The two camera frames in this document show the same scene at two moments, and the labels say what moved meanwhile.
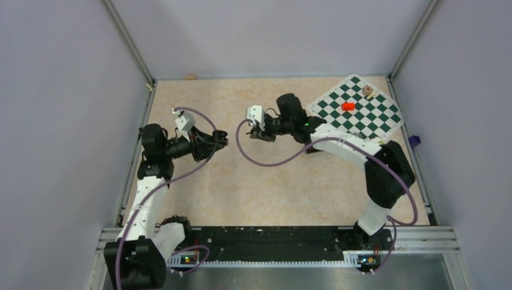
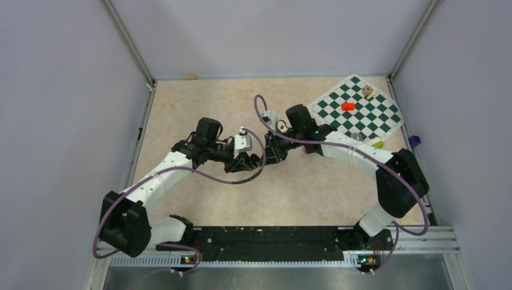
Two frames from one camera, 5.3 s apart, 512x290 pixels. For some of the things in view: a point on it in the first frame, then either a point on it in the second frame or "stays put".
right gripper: [258, 133] to [273, 152]
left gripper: [203, 144] to [240, 164]
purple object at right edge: [414, 141] stays put
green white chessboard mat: [357, 106] stays put
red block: [348, 106] stays put
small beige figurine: [368, 90] stays put
